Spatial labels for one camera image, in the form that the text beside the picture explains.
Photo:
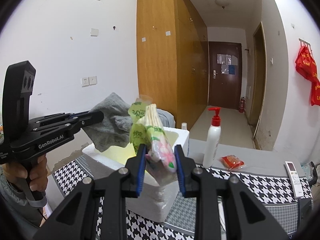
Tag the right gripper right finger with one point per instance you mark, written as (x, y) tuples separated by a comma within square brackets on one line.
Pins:
[(245, 216)]

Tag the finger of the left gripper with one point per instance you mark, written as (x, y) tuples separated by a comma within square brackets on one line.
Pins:
[(87, 118)]

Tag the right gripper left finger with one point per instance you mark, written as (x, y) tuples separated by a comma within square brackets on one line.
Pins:
[(77, 215)]

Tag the grey knitted cloth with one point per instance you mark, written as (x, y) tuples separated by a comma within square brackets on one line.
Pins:
[(114, 130)]

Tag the green floral tissue pack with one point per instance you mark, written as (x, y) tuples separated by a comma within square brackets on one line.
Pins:
[(148, 129)]

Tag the person's left hand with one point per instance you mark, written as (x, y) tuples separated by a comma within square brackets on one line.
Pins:
[(38, 175)]

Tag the red snack packet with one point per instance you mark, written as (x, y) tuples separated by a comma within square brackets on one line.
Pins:
[(232, 162)]

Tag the white remote control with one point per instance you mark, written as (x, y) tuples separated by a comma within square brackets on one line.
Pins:
[(295, 180)]

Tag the light blue crumpled cloth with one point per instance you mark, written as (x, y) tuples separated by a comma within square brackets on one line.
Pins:
[(166, 118)]

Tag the white foam box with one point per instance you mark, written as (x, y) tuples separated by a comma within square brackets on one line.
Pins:
[(155, 199)]

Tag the white pump bottle red top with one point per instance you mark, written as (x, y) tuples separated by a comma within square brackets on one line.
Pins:
[(213, 138)]

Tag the small white capped bottle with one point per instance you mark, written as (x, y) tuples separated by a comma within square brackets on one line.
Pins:
[(184, 126)]

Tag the red fire extinguisher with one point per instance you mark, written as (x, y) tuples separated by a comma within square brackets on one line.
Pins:
[(242, 105)]

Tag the wooden wardrobe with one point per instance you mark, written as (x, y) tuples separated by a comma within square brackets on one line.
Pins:
[(172, 57)]

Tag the dark brown entrance door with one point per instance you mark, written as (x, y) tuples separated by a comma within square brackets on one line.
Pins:
[(225, 74)]

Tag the red hanging bag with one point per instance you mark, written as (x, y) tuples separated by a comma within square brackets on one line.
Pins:
[(306, 67)]

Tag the ceiling lamp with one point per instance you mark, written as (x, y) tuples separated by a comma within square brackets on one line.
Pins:
[(222, 3)]

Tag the double wall socket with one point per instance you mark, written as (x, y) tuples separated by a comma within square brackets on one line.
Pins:
[(89, 81)]

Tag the white wall switch plate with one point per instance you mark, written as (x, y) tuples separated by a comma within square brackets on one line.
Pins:
[(94, 32)]

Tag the wooden side door frame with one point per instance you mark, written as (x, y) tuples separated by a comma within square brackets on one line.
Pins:
[(259, 82)]

